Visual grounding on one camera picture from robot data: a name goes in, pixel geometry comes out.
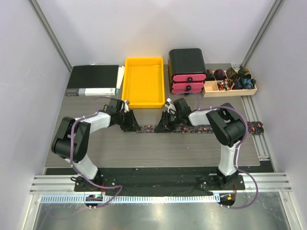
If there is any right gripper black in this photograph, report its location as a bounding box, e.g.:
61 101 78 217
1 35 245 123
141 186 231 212
155 111 182 133

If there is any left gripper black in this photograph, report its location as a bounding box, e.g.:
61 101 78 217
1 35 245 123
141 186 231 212
116 110 141 132

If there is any dark patterned necktie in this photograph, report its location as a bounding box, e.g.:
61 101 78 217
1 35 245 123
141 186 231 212
136 121 264 135

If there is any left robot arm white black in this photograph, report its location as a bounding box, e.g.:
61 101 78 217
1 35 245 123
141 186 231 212
51 98 141 191

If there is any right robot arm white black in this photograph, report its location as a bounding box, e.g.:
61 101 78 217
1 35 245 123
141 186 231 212
154 98 248 189

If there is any yellow plastic tray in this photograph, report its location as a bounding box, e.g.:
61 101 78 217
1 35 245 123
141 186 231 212
121 57 165 109

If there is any black binder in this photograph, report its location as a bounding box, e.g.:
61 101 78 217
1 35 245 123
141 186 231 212
65 65 119 96

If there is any white teal pen box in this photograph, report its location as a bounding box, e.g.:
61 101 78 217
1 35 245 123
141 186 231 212
115 66 125 94

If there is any black pink drawer unit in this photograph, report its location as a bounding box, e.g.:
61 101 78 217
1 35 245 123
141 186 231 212
168 48 207 94

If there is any wooden compartment box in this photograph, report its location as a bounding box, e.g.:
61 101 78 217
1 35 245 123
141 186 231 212
202 67 257 98

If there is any rolled floral tie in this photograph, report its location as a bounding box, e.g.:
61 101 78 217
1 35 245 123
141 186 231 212
217 79 231 91

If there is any rolled red patterned tie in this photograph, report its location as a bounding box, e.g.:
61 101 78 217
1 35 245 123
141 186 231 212
214 69 227 81

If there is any rolled navy tie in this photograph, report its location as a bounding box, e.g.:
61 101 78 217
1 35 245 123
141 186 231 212
231 77 243 90

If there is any rolled brown patterned tie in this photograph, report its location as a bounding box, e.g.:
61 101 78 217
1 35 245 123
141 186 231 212
226 67 240 80

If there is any rolled blue tie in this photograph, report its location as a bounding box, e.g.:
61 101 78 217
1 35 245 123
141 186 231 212
240 78 256 90

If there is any rolled orange dark tie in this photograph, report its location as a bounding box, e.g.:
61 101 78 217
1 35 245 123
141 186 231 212
238 67 251 78

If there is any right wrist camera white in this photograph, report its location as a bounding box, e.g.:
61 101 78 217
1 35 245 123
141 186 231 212
165 98 176 114

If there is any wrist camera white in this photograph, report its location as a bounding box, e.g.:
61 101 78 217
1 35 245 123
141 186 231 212
165 98 176 114
121 100 130 113

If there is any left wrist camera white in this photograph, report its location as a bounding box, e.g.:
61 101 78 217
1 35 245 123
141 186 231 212
121 100 130 113

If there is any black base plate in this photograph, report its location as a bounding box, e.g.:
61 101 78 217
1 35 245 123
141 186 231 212
71 167 246 197

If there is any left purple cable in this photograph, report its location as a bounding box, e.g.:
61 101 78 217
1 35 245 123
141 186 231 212
71 96 123 208

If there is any purple cable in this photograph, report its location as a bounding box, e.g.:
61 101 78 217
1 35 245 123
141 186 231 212
169 92 259 210
71 96 123 208

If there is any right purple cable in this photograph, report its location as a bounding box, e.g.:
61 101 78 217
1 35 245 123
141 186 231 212
169 92 259 210

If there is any white slotted cable duct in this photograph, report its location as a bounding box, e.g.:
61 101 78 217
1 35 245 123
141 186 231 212
40 194 220 204

